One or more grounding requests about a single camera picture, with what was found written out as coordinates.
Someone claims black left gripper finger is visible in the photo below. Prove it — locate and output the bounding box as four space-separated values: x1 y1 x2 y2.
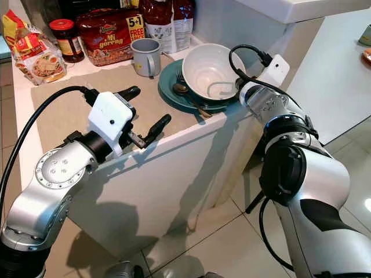
143 114 173 147
115 86 142 102

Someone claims white ceramic bowl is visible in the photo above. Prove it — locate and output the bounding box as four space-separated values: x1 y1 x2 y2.
181 43 245 103

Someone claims teal plate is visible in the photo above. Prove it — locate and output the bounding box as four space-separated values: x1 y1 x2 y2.
158 58 244 114

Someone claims grey mug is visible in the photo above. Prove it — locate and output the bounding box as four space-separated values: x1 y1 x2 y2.
130 38 162 78

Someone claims metal spoon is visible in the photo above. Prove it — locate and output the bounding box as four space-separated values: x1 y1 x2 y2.
172 83 215 119

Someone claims metal fork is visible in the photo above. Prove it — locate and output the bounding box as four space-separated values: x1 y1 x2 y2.
174 64 188 85

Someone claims red instant noodle multipack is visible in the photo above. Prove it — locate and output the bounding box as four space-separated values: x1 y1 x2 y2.
74 8 146 65

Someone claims beige placemat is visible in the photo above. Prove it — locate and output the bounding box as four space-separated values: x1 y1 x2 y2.
31 60 201 155

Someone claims large red white bag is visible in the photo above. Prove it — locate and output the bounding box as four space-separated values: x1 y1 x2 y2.
139 0 175 54

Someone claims red lidded glass jar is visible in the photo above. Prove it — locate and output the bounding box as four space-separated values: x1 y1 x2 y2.
49 19 85 63

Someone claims narrow red white bag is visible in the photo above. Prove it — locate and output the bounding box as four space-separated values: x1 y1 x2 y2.
172 0 195 50

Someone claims yellow red noodle packet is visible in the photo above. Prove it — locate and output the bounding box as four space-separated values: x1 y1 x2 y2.
2 10 67 86

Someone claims black chair leg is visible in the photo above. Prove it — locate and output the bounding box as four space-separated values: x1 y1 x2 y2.
245 190 265 215

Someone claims grey robot left leg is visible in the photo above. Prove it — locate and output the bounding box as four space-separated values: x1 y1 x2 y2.
104 261 147 278

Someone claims small green container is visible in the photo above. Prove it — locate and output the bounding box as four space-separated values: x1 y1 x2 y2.
358 23 371 47

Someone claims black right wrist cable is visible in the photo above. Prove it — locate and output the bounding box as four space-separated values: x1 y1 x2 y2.
228 44 274 89

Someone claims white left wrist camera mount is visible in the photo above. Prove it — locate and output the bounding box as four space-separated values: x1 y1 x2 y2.
87 92 135 158

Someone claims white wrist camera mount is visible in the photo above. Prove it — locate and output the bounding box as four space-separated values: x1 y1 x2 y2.
263 54 291 87
87 92 135 158

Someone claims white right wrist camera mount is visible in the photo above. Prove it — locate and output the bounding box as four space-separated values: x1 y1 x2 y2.
263 54 291 87

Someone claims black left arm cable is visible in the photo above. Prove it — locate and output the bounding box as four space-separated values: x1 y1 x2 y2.
0 85 94 216

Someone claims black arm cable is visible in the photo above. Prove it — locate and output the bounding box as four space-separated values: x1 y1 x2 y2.
258 197 296 273
0 85 94 216

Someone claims black right upper arm cable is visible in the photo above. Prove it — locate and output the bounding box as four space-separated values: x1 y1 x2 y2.
258 197 296 273

